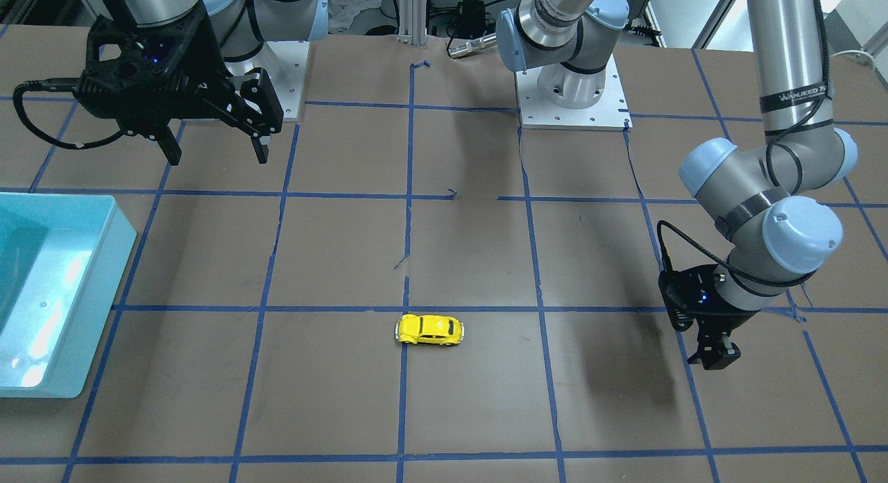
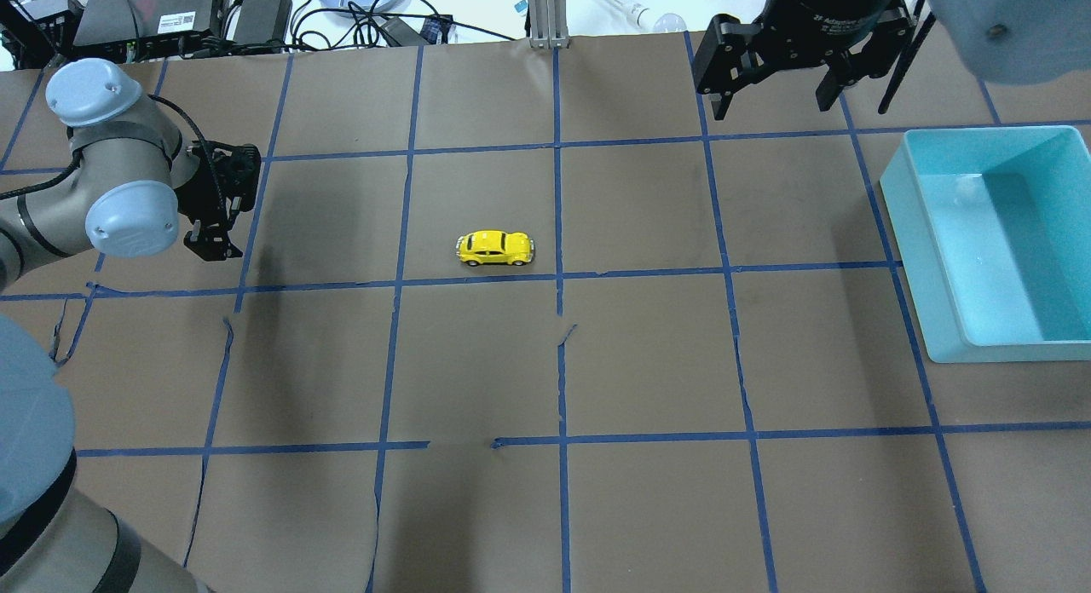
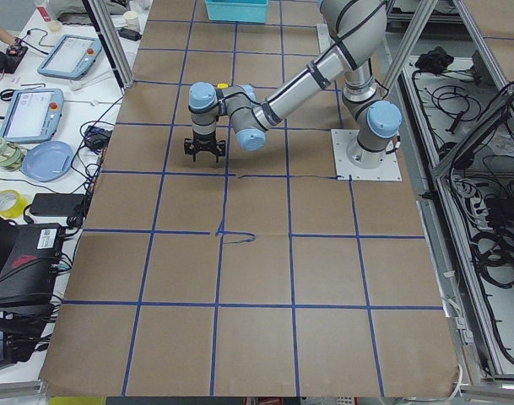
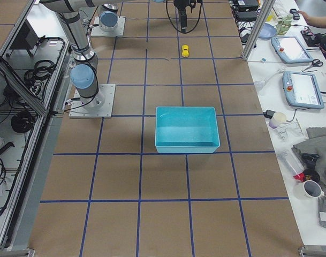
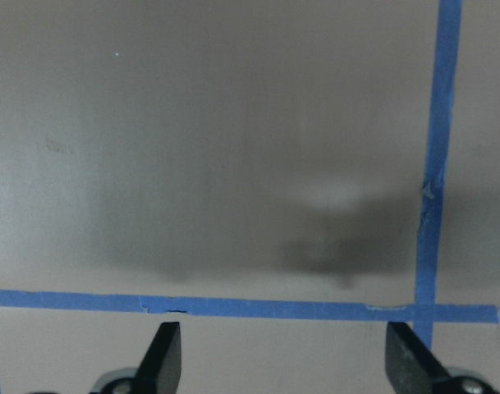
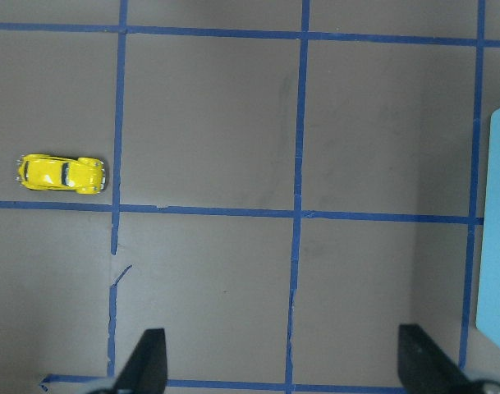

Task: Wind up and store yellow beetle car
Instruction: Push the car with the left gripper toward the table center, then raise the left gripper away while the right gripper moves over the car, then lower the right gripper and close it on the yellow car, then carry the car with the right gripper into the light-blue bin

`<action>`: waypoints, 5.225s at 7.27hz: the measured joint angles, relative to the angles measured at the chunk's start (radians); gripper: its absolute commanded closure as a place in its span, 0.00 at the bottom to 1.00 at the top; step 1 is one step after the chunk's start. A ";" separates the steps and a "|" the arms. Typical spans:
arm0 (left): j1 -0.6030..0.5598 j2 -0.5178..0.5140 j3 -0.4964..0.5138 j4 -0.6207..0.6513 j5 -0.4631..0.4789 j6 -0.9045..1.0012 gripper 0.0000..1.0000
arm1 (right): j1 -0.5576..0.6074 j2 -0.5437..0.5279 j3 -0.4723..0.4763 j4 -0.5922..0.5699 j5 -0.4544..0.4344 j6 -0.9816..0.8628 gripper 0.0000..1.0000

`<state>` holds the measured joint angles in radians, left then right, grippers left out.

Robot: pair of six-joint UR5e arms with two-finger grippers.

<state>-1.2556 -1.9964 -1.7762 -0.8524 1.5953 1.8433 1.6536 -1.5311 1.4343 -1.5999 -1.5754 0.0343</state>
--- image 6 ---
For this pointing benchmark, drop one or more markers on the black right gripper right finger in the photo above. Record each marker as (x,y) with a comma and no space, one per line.
(423,367)

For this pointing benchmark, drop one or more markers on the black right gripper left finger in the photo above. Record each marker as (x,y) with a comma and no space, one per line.
(146,369)

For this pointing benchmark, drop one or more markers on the yellow toy beetle car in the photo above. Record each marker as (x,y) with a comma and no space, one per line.
(43,172)

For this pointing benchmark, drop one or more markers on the teal plastic storage bin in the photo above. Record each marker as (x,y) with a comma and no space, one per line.
(488,307)

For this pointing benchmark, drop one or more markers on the brown paper table cover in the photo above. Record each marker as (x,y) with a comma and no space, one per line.
(287,183)

